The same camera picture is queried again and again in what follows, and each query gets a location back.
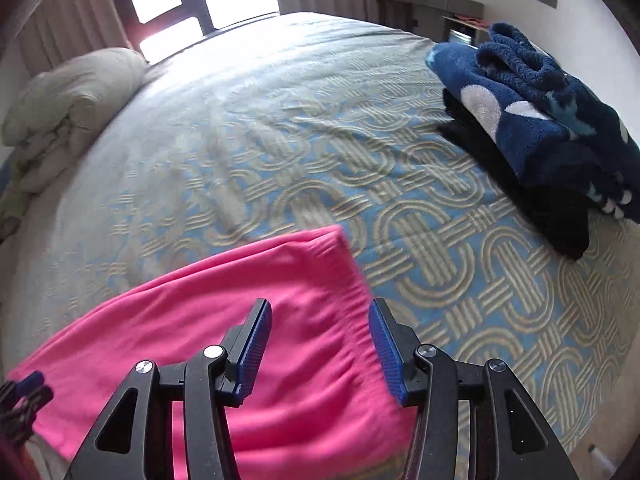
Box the pink pants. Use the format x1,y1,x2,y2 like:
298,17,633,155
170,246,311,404
9,226,414,479

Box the black folded garment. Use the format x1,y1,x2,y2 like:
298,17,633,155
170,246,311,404
438,90,589,260

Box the folded grey-green duvet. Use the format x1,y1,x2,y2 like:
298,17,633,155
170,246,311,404
1,48,149,194

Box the navy star fleece garment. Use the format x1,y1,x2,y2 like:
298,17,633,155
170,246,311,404
425,22,639,221

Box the patterned bed cover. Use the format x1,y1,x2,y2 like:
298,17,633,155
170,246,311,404
1,13,639,452

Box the beige left curtain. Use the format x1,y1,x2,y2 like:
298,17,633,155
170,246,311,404
17,0,131,76

